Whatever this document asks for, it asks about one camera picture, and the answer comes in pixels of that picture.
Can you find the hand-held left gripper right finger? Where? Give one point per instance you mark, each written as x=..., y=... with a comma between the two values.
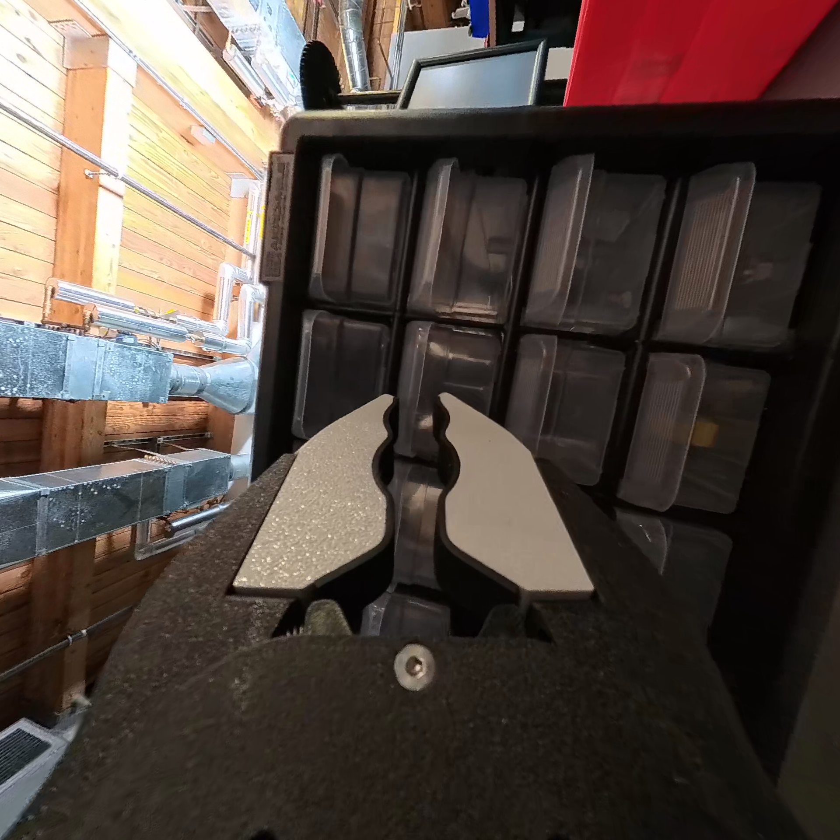
x=505, y=518

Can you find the black drawer cabinet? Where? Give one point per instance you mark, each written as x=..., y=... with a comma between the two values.
x=279, y=367

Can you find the rows of clear drawers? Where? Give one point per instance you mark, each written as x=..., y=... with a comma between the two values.
x=590, y=249

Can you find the white ceiling vent grille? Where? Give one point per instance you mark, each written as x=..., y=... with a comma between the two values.
x=26, y=754

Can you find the red storage bin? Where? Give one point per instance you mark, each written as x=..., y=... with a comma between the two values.
x=689, y=46

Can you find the galvanized rectangular air duct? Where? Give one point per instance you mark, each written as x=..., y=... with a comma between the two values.
x=98, y=505
x=79, y=358

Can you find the yellow block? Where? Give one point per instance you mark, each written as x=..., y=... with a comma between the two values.
x=705, y=434

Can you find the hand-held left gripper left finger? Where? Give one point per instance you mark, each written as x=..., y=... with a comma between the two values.
x=321, y=518

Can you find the black ribbed disc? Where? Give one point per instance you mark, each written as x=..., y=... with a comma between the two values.
x=320, y=72

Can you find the cluster of silver insulated pipes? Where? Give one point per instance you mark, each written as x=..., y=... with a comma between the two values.
x=131, y=308

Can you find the blue storage bin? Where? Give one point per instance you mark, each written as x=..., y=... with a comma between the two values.
x=481, y=13

